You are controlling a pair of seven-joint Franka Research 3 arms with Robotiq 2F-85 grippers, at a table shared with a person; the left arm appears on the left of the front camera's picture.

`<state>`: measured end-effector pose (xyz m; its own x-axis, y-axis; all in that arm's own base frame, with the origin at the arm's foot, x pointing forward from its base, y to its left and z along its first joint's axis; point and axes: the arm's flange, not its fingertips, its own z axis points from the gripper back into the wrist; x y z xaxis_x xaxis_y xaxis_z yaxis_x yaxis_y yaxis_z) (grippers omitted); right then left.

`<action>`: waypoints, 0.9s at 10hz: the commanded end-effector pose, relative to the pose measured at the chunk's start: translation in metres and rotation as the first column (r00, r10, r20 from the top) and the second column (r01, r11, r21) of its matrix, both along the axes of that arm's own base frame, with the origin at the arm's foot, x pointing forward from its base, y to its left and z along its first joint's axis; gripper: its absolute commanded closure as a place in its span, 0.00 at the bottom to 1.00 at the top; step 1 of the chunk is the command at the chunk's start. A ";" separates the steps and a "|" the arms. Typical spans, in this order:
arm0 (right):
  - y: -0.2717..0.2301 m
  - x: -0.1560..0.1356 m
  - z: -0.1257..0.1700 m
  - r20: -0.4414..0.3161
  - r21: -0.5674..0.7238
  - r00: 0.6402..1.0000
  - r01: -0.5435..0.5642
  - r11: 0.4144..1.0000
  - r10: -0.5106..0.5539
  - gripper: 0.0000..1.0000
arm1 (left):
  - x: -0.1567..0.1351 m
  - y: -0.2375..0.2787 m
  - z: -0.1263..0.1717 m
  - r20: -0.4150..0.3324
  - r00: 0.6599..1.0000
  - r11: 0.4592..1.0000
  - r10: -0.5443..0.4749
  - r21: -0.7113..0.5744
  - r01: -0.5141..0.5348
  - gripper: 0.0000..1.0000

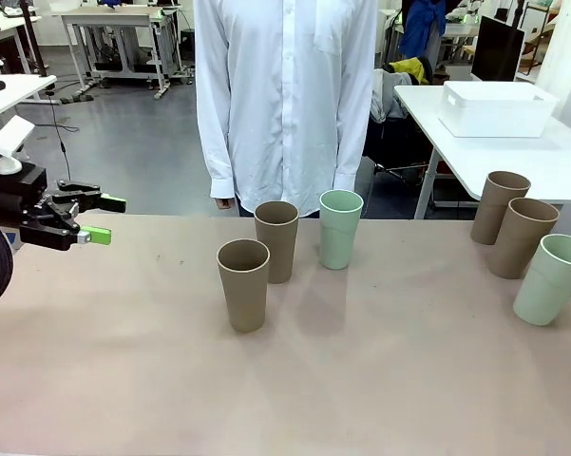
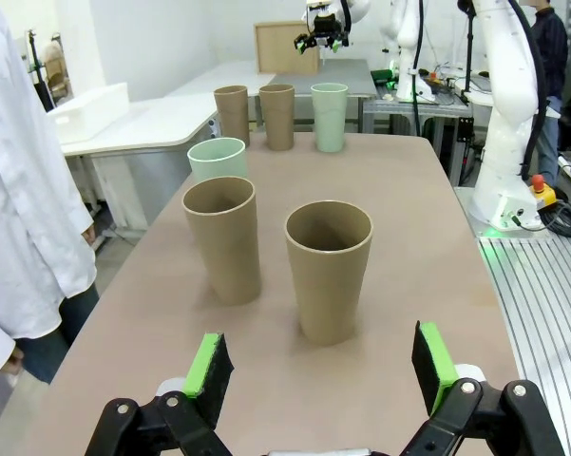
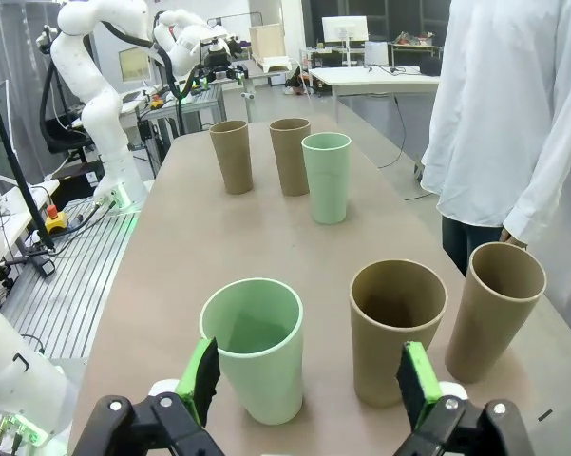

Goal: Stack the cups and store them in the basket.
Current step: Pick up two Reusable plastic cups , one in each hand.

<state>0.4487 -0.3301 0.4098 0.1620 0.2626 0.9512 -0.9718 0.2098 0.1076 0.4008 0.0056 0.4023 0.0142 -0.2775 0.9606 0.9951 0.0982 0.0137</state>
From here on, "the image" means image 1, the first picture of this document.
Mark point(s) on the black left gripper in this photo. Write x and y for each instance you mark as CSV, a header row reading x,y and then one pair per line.
x,y
28,228

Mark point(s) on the brown cup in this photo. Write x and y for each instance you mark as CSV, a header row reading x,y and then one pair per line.
x,y
278,242
491,209
244,294
518,247

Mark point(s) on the pale green cup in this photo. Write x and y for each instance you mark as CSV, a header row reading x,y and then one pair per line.
x,y
339,237
541,290

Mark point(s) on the white plastic basket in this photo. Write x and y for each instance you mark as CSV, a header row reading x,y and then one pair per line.
x,y
494,119

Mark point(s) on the person's right forearm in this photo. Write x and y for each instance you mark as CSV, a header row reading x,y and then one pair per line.
x,y
218,152

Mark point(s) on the person's left forearm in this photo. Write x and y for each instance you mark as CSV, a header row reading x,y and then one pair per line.
x,y
351,152

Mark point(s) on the person's right hand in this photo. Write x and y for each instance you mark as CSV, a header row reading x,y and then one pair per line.
x,y
224,203

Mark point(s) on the white desk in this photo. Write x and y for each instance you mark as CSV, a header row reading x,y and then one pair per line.
x,y
14,92
503,161
9,21

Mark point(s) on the black stand pole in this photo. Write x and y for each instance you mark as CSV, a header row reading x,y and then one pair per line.
x,y
32,38

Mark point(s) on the gray metal workbench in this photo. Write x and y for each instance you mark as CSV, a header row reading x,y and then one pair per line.
x,y
119,19

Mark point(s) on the person in white shirt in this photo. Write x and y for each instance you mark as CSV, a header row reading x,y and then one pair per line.
x,y
285,95

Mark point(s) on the black office chair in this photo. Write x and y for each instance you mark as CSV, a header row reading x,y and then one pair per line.
x,y
399,142

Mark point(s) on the gray garment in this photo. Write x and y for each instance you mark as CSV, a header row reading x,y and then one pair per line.
x,y
385,100

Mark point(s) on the yellow jacket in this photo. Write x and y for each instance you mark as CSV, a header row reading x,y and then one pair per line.
x,y
406,66

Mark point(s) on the blue jacket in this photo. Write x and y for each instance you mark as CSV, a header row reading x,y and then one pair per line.
x,y
423,28

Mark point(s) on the black monitor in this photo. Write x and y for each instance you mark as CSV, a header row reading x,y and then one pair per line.
x,y
499,47

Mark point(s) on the wooden shelf rack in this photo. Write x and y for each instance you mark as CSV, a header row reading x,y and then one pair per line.
x,y
539,38

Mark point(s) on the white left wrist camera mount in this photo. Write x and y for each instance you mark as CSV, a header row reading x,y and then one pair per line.
x,y
9,135

